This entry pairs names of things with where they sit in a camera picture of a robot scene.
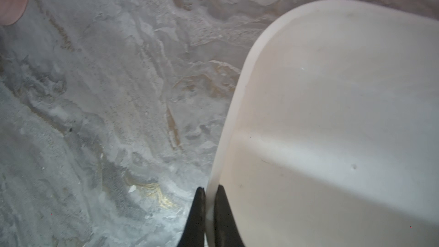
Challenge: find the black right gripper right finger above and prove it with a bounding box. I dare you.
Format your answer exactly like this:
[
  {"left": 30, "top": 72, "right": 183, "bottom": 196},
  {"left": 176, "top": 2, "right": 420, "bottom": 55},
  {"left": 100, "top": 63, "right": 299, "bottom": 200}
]
[{"left": 214, "top": 185, "right": 245, "bottom": 247}]

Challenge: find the white plastic storage box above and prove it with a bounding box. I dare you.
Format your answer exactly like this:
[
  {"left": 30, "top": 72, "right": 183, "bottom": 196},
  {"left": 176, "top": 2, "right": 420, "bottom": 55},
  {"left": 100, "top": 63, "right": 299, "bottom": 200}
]
[{"left": 206, "top": 0, "right": 439, "bottom": 247}]

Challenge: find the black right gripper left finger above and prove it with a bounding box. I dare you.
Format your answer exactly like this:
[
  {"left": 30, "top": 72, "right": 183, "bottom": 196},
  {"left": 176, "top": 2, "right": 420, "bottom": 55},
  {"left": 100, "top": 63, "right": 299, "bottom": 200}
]
[{"left": 177, "top": 187, "right": 206, "bottom": 247}]

